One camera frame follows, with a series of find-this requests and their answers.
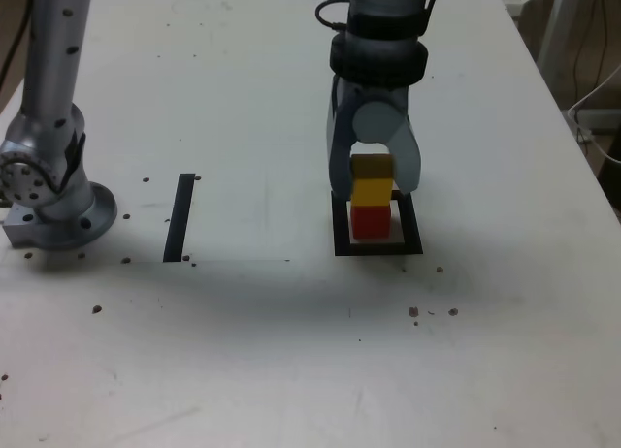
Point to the black tape strip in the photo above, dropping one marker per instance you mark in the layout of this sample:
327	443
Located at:
178	220

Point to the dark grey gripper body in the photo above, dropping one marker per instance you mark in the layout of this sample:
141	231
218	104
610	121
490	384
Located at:
383	91

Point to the red cube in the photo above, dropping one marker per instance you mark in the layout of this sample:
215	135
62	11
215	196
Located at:
371	222

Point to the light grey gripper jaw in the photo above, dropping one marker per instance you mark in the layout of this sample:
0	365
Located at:
407	162

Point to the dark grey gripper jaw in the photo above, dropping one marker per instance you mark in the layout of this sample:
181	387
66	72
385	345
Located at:
339	147

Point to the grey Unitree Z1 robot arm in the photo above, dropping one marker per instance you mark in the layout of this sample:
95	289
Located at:
48	79

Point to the black tape square outline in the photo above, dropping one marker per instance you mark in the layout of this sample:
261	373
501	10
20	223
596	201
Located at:
412	230

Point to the yellow cube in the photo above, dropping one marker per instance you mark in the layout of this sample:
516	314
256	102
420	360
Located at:
371	191

